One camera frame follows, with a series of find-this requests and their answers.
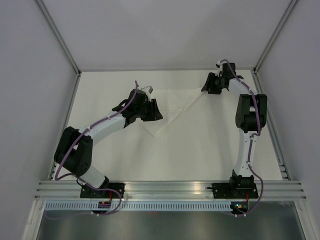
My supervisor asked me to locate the right side aluminium rail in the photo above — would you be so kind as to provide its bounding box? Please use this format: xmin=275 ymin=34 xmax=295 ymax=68
xmin=251 ymin=68 xmax=292 ymax=181

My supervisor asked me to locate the purple cable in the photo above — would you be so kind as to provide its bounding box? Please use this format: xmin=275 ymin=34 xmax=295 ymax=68
xmin=216 ymin=59 xmax=265 ymax=218
xmin=43 ymin=80 xmax=139 ymax=221

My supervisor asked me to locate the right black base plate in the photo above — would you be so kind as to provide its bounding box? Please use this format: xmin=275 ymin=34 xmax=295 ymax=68
xmin=211 ymin=183 xmax=259 ymax=199

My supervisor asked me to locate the aluminium rail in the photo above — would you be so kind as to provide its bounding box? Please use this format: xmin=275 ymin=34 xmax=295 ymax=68
xmin=34 ymin=180 xmax=307 ymax=201
xmin=48 ymin=74 xmax=81 ymax=180
xmin=251 ymin=68 xmax=292 ymax=181

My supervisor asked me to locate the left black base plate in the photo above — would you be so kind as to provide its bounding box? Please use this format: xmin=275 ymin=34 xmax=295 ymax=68
xmin=80 ymin=182 xmax=125 ymax=199

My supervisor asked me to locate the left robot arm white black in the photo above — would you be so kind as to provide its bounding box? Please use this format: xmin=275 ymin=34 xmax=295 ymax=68
xmin=53 ymin=86 xmax=163 ymax=198

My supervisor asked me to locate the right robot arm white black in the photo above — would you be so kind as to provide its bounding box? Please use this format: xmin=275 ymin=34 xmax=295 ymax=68
xmin=201 ymin=59 xmax=268 ymax=199

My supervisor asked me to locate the left aluminium frame post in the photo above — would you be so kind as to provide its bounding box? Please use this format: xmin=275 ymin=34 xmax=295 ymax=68
xmin=34 ymin=0 xmax=81 ymax=76

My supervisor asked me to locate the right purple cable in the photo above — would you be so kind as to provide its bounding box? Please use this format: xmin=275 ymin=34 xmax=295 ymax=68
xmin=216 ymin=59 xmax=265 ymax=218

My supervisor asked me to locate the aluminium frame post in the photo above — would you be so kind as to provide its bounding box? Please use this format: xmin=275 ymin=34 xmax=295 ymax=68
xmin=34 ymin=0 xmax=81 ymax=76
xmin=253 ymin=0 xmax=300 ymax=74

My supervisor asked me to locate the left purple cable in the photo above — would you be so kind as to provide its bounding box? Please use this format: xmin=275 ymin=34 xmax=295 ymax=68
xmin=43 ymin=80 xmax=139 ymax=221

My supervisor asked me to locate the left side aluminium rail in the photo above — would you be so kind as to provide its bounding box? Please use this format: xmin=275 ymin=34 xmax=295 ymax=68
xmin=48 ymin=74 xmax=81 ymax=180

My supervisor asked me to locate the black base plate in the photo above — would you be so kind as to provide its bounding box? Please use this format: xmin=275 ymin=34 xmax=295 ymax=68
xmin=80 ymin=182 xmax=125 ymax=199
xmin=211 ymin=183 xmax=259 ymax=199

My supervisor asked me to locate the white cloth napkin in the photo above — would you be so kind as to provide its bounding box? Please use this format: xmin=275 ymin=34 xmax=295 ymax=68
xmin=140 ymin=87 xmax=203 ymax=138

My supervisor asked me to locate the right aluminium frame post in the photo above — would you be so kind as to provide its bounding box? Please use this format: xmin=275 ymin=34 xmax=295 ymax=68
xmin=253 ymin=0 xmax=300 ymax=74

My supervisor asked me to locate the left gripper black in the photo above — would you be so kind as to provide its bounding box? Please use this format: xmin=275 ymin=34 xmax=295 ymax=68
xmin=136 ymin=99 xmax=163 ymax=122

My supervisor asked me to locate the aluminium front rail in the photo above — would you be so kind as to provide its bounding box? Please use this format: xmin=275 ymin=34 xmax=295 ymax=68
xmin=34 ymin=180 xmax=307 ymax=201

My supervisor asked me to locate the white slotted cable duct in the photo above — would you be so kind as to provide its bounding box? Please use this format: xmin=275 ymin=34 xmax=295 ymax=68
xmin=44 ymin=200 xmax=232 ymax=212

